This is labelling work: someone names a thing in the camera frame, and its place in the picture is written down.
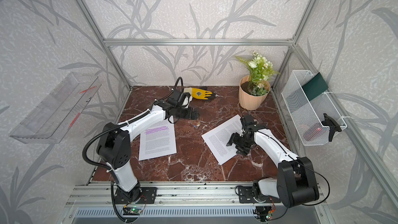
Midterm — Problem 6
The white printed text document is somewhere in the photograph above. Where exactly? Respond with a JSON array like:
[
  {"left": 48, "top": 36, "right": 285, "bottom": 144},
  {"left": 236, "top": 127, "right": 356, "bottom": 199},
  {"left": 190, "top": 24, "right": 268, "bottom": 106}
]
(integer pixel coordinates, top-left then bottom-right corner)
[{"left": 202, "top": 115, "right": 242, "bottom": 165}]

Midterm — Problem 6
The document with purple highlight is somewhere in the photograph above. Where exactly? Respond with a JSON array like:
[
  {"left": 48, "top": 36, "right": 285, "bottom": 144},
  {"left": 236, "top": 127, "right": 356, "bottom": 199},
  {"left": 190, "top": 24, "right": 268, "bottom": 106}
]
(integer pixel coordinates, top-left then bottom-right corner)
[{"left": 138, "top": 120, "right": 177, "bottom": 161}]

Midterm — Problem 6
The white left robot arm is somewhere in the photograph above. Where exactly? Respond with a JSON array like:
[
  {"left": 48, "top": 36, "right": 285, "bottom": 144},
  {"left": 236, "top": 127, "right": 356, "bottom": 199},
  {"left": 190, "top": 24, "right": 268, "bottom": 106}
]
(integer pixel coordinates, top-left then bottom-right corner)
[{"left": 96, "top": 101, "right": 199, "bottom": 202}]

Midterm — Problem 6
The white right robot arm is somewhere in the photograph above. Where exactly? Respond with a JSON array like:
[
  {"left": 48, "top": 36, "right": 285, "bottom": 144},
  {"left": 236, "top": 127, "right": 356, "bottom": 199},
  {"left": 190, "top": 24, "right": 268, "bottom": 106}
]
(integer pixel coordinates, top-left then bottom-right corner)
[{"left": 227, "top": 115, "right": 319, "bottom": 208}]

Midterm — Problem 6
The peach flower pot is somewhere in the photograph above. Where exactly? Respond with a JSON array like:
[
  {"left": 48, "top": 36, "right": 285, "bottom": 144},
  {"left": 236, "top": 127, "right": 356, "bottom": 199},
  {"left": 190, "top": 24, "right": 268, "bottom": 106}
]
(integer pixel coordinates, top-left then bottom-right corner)
[{"left": 238, "top": 75, "right": 271, "bottom": 111}]

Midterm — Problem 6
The red object in basket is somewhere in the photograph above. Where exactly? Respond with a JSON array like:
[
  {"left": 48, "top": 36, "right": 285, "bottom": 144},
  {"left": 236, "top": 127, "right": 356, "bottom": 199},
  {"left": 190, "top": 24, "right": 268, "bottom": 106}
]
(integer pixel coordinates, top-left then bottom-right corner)
[{"left": 303, "top": 123, "right": 324, "bottom": 141}]

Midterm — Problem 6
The green artificial plant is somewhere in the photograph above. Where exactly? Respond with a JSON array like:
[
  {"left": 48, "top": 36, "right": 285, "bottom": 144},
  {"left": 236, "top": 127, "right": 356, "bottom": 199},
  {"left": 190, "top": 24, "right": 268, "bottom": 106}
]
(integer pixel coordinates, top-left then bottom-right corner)
[{"left": 235, "top": 51, "right": 278, "bottom": 96}]

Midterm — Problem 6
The black clamp on basket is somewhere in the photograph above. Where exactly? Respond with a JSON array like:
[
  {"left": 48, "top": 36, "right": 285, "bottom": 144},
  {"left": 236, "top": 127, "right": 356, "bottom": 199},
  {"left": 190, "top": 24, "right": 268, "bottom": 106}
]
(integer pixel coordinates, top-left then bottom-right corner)
[{"left": 321, "top": 113, "right": 342, "bottom": 142}]

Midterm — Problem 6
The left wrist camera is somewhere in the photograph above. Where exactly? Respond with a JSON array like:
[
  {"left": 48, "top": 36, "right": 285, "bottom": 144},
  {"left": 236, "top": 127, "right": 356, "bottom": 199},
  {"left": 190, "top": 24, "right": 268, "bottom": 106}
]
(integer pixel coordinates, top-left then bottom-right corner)
[{"left": 167, "top": 90, "right": 192, "bottom": 108}]

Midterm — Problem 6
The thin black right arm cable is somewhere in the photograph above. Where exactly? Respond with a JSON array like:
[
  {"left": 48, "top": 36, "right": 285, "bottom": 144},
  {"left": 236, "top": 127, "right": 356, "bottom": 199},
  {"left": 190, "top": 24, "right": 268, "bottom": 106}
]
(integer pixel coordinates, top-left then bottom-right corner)
[{"left": 257, "top": 130, "right": 331, "bottom": 222}]

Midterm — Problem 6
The black corrugated cable conduit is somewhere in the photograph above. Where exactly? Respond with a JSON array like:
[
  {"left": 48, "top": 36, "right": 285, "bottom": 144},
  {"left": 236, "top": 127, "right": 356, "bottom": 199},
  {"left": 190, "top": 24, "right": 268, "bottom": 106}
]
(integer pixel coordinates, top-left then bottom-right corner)
[{"left": 82, "top": 77, "right": 184, "bottom": 222}]

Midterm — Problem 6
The white wire mesh basket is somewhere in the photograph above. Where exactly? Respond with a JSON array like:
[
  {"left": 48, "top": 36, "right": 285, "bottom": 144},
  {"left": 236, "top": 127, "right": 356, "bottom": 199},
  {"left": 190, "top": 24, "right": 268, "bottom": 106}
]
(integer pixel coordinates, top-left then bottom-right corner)
[{"left": 282, "top": 70, "right": 347, "bottom": 146}]

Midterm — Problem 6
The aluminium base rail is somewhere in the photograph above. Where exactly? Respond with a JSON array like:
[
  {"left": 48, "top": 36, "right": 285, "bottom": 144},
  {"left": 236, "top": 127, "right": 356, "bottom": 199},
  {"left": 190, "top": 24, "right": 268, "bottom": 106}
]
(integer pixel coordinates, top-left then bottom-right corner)
[{"left": 65, "top": 181, "right": 327, "bottom": 207}]

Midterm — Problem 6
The clear acrylic wall shelf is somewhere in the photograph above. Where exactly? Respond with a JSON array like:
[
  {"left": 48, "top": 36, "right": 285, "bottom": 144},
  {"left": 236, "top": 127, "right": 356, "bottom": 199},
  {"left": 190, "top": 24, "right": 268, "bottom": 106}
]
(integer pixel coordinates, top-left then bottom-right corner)
[{"left": 9, "top": 72, "right": 102, "bottom": 144}]

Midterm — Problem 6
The aluminium cage frame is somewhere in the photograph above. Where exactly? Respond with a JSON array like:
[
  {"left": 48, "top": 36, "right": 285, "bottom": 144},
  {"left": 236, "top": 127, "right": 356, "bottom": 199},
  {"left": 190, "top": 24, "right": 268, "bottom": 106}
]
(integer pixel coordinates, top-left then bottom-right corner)
[{"left": 74, "top": 0, "right": 398, "bottom": 207}]

